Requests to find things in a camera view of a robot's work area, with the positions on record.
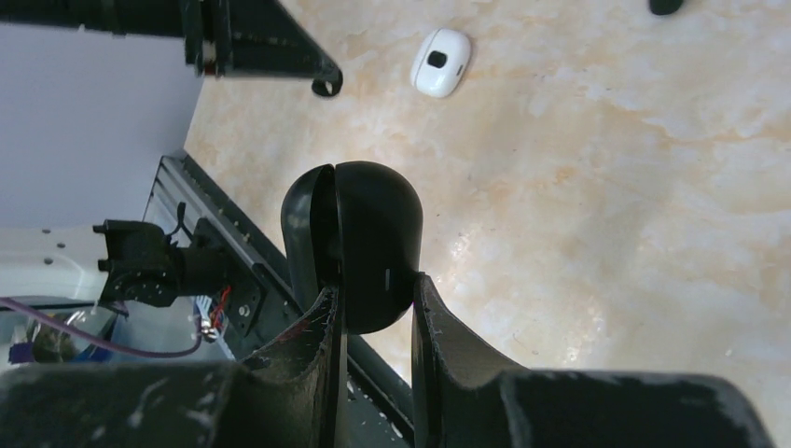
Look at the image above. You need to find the black oval case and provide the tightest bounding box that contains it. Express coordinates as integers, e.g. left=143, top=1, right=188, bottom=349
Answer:
left=281, top=161, right=423, bottom=334

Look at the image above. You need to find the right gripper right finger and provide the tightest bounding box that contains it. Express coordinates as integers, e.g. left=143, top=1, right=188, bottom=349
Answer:
left=411, top=274, right=773, bottom=447

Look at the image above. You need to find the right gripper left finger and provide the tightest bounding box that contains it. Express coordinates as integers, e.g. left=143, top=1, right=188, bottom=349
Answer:
left=1, top=287, right=348, bottom=447

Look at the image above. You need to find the white earbud charging case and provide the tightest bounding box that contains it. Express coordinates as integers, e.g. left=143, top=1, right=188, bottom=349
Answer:
left=409, top=28, right=472, bottom=99

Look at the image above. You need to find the pink music stand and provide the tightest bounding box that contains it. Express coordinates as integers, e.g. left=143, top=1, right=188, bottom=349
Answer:
left=647, top=0, right=685, bottom=17

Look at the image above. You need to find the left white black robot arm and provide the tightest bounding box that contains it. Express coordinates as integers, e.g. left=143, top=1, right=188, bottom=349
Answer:
left=1, top=0, right=343, bottom=98

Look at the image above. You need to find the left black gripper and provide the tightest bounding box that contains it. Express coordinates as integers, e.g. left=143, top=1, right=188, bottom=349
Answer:
left=179, top=0, right=343, bottom=97

